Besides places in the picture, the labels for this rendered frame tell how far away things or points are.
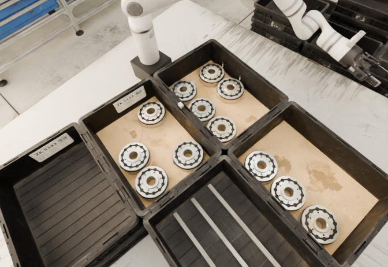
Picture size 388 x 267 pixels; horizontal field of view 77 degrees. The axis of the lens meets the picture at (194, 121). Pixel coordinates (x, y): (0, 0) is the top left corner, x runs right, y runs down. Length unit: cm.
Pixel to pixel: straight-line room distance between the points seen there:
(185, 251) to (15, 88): 219
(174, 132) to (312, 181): 48
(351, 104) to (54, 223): 122
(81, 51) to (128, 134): 181
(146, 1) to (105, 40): 174
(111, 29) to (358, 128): 231
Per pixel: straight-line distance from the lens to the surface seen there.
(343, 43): 103
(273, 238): 80
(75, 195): 90
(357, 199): 91
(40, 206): 94
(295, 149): 90
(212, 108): 89
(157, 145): 87
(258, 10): 185
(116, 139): 92
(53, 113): 127
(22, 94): 255
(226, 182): 81
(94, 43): 266
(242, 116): 92
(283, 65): 129
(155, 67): 112
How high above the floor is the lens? 160
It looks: 59 degrees down
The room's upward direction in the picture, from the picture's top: 5 degrees counter-clockwise
